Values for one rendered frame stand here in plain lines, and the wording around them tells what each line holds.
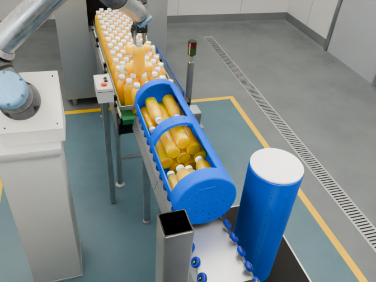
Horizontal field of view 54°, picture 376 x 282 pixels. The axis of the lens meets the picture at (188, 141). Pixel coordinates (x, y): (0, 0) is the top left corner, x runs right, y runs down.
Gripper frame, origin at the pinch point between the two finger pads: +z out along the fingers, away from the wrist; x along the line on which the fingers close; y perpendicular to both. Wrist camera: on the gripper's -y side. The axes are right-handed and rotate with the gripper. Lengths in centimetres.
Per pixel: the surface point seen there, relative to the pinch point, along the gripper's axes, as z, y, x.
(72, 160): 135, -62, -50
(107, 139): 70, 0, -23
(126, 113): 45.4, 7.7, -10.8
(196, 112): 49, 10, 38
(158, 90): 19.4, 26.0, 6.1
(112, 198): 130, 0, -23
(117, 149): 94, -18, -14
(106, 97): 31.1, 8.0, -22.7
